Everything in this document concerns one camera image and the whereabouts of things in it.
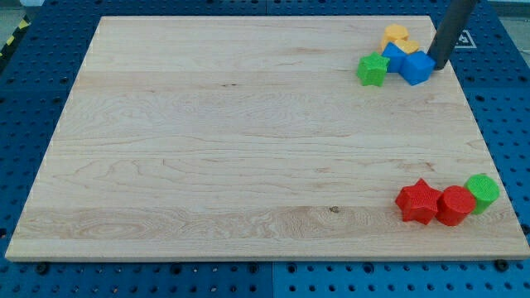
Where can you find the green star block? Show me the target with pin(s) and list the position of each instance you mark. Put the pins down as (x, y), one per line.
(372, 69)

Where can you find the yellow black hazard tape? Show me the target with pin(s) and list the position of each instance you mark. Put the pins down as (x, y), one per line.
(15, 38)

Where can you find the blue triangular block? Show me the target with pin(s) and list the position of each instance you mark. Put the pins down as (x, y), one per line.
(396, 57)

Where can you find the red cylinder block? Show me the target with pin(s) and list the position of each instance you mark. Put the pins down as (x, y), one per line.
(454, 205)

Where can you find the yellow heart block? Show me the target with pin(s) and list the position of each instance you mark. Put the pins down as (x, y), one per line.
(408, 47)

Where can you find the black bolt right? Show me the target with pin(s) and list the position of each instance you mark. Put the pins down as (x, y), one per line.
(501, 265)

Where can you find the black bolt left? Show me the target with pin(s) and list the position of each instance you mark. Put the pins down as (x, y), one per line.
(41, 268)

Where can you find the red star block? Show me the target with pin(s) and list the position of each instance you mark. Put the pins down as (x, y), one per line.
(418, 202)

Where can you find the light wooden board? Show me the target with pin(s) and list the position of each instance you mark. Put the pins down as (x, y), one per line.
(251, 139)

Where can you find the black bolt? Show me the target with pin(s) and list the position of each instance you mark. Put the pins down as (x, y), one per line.
(41, 268)
(501, 265)

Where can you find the yellow hexagon block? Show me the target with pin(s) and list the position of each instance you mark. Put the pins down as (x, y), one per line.
(393, 32)

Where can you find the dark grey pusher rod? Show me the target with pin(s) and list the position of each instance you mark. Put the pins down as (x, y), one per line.
(448, 31)

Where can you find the blue cube block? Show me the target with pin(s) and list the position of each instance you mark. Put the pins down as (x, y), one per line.
(417, 67)

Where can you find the green cylinder block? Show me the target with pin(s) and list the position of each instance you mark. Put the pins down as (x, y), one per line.
(484, 189)

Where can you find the white triangle marker sticker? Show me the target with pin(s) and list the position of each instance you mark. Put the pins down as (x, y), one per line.
(465, 41)

